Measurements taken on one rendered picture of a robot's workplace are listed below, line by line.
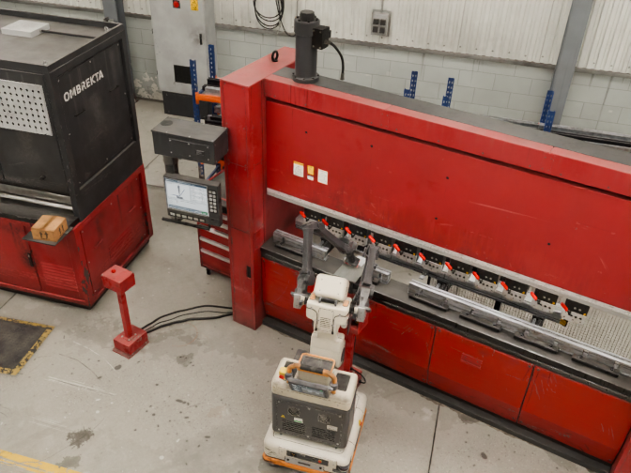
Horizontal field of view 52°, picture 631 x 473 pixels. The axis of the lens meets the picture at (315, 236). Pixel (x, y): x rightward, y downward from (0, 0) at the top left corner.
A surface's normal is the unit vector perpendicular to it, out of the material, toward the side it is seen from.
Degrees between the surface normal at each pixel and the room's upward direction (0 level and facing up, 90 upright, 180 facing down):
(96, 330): 0
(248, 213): 90
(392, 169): 90
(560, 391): 90
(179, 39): 90
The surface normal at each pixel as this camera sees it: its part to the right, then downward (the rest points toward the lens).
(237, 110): -0.51, 0.48
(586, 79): -0.27, 0.55
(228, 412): 0.04, -0.82
